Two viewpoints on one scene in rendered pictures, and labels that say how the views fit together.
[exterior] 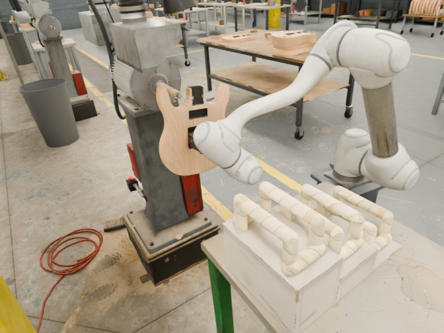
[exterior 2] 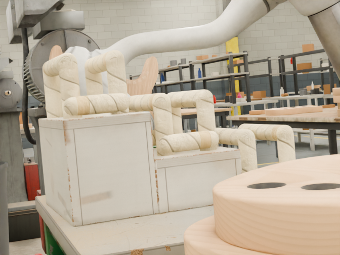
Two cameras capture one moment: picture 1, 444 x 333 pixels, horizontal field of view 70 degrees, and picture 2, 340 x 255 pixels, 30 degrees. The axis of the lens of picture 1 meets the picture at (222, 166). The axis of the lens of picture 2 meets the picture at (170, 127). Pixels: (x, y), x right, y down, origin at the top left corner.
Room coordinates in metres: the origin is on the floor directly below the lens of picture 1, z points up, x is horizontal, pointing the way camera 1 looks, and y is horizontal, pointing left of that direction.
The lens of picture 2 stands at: (-0.52, -0.53, 1.13)
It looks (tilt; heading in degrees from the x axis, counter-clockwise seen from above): 3 degrees down; 13
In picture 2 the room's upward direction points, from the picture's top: 5 degrees counter-clockwise
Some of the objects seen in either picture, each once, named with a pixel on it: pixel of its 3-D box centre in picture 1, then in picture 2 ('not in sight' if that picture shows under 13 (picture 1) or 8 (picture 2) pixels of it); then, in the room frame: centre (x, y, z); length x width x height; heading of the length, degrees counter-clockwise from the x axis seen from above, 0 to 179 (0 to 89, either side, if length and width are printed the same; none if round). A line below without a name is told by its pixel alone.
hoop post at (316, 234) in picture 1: (316, 237); (117, 86); (0.52, -0.20, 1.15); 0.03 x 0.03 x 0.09
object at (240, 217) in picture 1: (240, 215); (53, 93); (0.62, -0.04, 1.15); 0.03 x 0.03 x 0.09
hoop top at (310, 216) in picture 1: (289, 203); (102, 62); (0.59, -0.15, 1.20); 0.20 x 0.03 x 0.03; 33
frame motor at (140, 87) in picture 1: (145, 76); (63, 70); (1.64, 0.35, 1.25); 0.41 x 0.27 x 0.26; 30
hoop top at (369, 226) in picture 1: (344, 213); (226, 136); (0.72, -0.35, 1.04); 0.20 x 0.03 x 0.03; 33
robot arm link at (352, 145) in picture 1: (354, 150); not in sight; (1.37, -0.66, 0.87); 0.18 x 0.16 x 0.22; 30
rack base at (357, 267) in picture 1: (315, 246); (173, 173); (0.66, -0.25, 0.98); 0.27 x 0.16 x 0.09; 34
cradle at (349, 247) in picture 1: (347, 249); (188, 141); (0.58, -0.30, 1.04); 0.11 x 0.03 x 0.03; 124
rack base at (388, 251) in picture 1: (347, 233); not in sight; (0.74, -0.38, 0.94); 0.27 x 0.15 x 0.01; 34
